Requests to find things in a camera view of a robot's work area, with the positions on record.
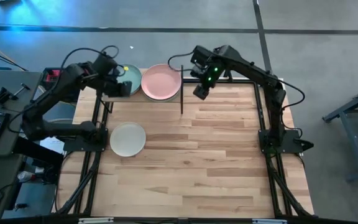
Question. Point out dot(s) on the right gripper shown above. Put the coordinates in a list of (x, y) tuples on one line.
[(208, 73)]

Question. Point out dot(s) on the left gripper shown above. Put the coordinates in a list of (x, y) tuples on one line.
[(112, 88)]

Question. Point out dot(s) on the teal plate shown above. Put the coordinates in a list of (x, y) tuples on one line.
[(134, 77)]

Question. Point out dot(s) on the pink plate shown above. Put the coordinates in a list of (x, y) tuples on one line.
[(161, 81)]

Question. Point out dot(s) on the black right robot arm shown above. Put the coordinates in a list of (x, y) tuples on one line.
[(259, 77)]

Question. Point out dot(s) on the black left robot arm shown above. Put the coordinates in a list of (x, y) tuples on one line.
[(57, 90)]

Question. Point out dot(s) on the yellow round tag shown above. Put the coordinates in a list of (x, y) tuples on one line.
[(125, 68)]

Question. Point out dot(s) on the pale grey plate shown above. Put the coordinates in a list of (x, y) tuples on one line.
[(127, 139)]

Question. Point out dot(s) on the red and black device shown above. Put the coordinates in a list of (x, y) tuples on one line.
[(52, 76)]

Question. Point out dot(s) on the white paper sheet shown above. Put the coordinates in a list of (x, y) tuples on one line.
[(53, 144)]

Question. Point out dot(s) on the black clamp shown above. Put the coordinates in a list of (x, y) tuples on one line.
[(11, 93)]

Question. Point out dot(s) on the grey-blue metal stand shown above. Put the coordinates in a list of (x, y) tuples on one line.
[(350, 124)]

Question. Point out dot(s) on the wooden shelf with black frame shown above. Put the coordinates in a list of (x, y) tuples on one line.
[(135, 99)]

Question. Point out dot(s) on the silver metal bracket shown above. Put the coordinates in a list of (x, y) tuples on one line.
[(269, 221), (95, 220)]

